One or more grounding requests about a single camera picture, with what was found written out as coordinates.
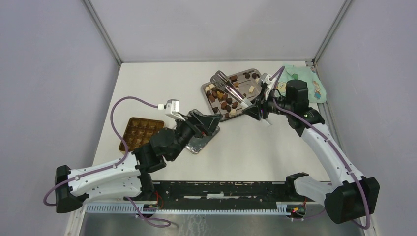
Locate gold chocolate box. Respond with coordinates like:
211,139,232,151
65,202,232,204
122,117,165,152

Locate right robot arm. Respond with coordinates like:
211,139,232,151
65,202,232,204
241,80,380,229

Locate silver box lid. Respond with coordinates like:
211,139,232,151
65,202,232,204
173,113,221,157

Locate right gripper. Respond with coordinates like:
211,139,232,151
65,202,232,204
242,87,294,121

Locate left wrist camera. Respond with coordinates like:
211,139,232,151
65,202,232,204
157,99,186,121

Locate metal serving tongs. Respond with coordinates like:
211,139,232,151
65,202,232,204
210,69,272,126

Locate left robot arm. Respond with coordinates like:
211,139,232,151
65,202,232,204
54,110,222,213

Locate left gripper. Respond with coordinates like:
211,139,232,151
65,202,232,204
169,110,222,161

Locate green printed cloth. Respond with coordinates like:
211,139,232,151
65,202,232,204
276,64,327,103

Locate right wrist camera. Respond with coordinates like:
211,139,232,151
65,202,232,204
260,73,277,100

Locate steel tray with chocolates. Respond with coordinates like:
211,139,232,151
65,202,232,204
201,69,275,121

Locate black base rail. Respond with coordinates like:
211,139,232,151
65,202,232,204
133,180,312,210

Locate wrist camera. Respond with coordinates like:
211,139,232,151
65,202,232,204
260,73,277,100
157,99,186,121

